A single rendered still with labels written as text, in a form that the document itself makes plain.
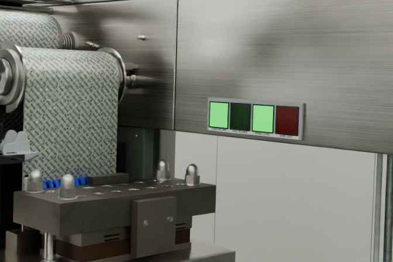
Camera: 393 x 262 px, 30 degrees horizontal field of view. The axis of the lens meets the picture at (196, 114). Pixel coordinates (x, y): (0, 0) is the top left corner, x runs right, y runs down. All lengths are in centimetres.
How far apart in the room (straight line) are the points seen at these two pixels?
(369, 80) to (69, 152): 65
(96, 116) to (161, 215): 28
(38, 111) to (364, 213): 284
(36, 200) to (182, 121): 39
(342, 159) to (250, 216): 80
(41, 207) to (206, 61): 46
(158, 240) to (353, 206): 277
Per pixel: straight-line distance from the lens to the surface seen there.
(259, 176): 456
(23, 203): 144
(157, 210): 146
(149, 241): 146
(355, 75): 132
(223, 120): 151
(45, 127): 154
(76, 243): 140
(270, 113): 143
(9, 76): 152
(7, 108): 155
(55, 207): 135
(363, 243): 416
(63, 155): 157
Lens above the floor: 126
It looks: 3 degrees down
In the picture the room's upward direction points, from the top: 2 degrees clockwise
